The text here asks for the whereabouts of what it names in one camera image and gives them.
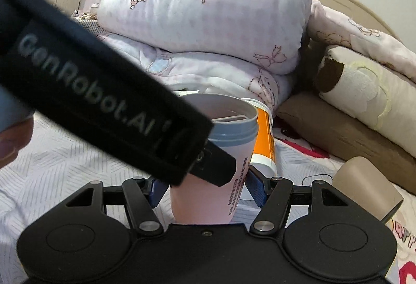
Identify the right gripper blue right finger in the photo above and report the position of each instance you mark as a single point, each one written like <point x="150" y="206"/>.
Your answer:
<point x="256" y="184"/>

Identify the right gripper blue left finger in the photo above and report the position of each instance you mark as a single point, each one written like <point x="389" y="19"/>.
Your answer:
<point x="157" y="191"/>

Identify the pink cup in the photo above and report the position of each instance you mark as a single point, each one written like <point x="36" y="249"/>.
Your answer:
<point x="210" y="193"/>

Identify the orange cup with white rims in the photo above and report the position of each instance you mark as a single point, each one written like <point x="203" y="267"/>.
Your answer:
<point x="263" y="157"/>

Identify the taupe brown cup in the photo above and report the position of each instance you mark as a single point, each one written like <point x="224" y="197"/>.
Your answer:
<point x="362" y="182"/>

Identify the person's hand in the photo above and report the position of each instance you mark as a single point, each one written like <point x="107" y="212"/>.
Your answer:
<point x="15" y="139"/>

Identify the light blue textured mat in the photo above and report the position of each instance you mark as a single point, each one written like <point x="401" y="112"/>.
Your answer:
<point x="55" y="164"/>

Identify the dark brown folded blanket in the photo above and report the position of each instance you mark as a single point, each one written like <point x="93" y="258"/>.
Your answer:
<point x="345" y="137"/>

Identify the white pink lower quilt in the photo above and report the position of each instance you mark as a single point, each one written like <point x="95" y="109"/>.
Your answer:
<point x="204" y="72"/>

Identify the cream brown fleece blanket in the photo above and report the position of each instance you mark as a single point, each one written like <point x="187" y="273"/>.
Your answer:
<point x="367" y="91"/>

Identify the beige bed headboard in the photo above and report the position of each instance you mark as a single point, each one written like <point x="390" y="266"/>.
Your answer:
<point x="360" y="13"/>

